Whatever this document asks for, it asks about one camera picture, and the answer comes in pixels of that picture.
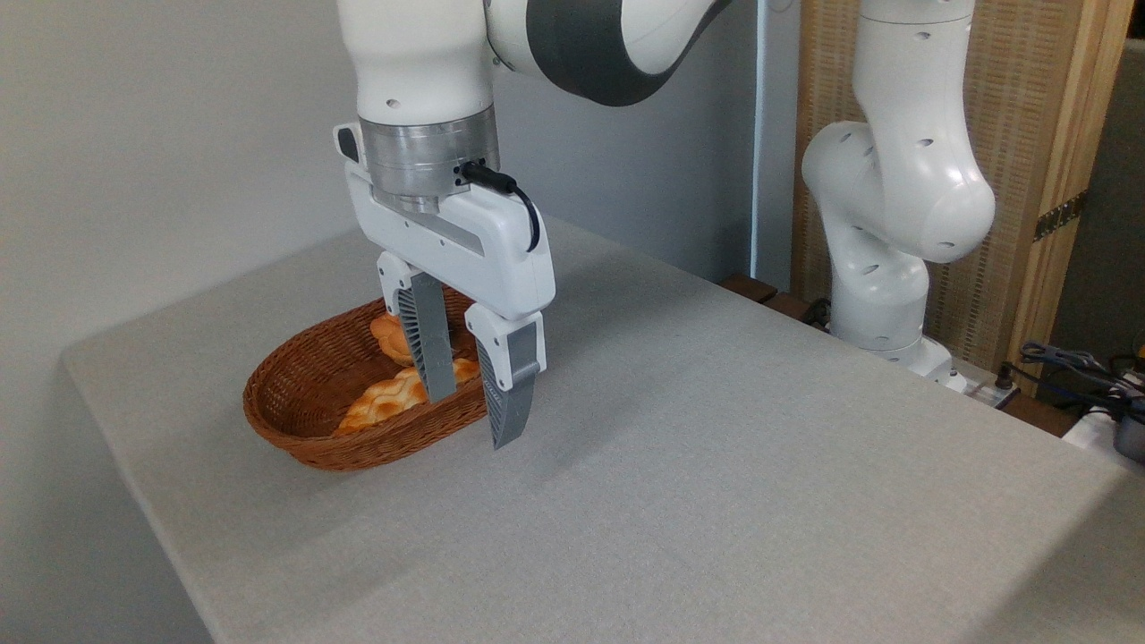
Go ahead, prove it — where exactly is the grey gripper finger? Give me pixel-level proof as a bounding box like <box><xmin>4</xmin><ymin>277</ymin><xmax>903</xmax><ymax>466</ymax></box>
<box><xmin>464</xmin><ymin>304</ymin><xmax>546</xmax><ymax>450</ymax></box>
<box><xmin>376</xmin><ymin>251</ymin><xmax>458</xmax><ymax>404</ymax></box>

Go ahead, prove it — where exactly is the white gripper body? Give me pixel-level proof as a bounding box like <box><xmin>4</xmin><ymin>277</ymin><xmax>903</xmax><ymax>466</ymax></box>
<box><xmin>334</xmin><ymin>123</ymin><xmax>556</xmax><ymax>321</ymax></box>

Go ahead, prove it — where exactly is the round bread roll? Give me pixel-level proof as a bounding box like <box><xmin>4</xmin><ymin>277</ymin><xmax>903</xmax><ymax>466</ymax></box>
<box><xmin>370</xmin><ymin>313</ymin><xmax>418</xmax><ymax>367</ymax></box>

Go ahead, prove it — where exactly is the long braided bread loaf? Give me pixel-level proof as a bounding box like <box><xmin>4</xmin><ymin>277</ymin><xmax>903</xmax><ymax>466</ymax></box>
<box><xmin>336</xmin><ymin>358</ymin><xmax>482</xmax><ymax>436</ymax></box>

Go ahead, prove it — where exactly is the brown wicker oval basket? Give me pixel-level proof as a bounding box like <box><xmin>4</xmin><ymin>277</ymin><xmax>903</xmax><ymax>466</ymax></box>
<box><xmin>243</xmin><ymin>286</ymin><xmax>502</xmax><ymax>472</ymax></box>

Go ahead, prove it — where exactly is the brown wooden slat platform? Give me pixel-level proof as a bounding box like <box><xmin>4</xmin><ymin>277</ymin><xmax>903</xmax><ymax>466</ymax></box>
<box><xmin>720</xmin><ymin>274</ymin><xmax>833</xmax><ymax>334</ymax></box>

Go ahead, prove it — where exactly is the metal screen hinge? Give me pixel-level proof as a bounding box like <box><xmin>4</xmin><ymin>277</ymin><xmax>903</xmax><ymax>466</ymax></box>
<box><xmin>1033</xmin><ymin>190</ymin><xmax>1089</xmax><ymax>242</ymax></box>

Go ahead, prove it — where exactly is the wooden woven folding screen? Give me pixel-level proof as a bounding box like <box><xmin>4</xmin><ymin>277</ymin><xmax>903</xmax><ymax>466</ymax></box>
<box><xmin>792</xmin><ymin>0</ymin><xmax>1135</xmax><ymax>394</ymax></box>

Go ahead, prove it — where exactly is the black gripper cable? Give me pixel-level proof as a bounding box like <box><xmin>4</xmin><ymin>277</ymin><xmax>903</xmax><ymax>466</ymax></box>
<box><xmin>456</xmin><ymin>161</ymin><xmax>542</xmax><ymax>254</ymax></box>

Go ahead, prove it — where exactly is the white vertical wall trim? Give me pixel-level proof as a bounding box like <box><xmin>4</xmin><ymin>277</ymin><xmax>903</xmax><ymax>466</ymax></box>
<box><xmin>750</xmin><ymin>0</ymin><xmax>772</xmax><ymax>289</ymax></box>

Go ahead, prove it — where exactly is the bundle of dark cables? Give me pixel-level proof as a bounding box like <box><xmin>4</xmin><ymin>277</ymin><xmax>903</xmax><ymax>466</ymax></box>
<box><xmin>1018</xmin><ymin>338</ymin><xmax>1145</xmax><ymax>423</ymax></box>

